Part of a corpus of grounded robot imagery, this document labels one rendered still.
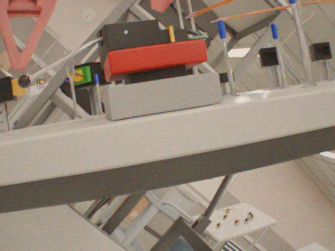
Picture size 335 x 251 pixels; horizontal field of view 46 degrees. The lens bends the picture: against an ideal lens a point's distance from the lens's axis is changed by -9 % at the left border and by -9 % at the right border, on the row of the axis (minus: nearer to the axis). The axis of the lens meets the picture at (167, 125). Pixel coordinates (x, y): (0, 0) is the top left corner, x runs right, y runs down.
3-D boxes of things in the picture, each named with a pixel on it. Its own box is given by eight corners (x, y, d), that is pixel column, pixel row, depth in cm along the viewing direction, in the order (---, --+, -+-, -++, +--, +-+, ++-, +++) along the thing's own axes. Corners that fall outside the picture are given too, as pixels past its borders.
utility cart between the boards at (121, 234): (104, 262, 410) (162, 194, 420) (88, 225, 515) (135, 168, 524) (143, 287, 428) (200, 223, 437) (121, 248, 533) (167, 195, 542)
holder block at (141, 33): (101, 69, 44) (96, 33, 44) (151, 62, 46) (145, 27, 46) (110, 63, 40) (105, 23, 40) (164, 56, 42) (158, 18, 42)
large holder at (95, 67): (131, 110, 127) (123, 61, 126) (98, 115, 111) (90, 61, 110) (112, 112, 130) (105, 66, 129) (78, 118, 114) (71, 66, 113)
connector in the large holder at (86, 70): (91, 81, 111) (89, 66, 111) (85, 82, 108) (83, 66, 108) (74, 85, 113) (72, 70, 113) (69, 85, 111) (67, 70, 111)
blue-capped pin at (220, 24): (224, 98, 46) (211, 21, 46) (235, 96, 47) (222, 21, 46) (230, 97, 45) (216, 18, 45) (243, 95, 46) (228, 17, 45)
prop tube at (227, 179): (197, 225, 122) (247, 133, 124) (195, 222, 125) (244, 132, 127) (207, 229, 123) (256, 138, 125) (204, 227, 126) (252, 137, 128)
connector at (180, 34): (138, 54, 45) (135, 36, 45) (177, 51, 47) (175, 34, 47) (150, 49, 42) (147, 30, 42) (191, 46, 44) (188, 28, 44)
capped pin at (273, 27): (290, 87, 51) (278, 21, 51) (279, 89, 52) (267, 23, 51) (290, 87, 53) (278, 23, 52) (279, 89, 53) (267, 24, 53)
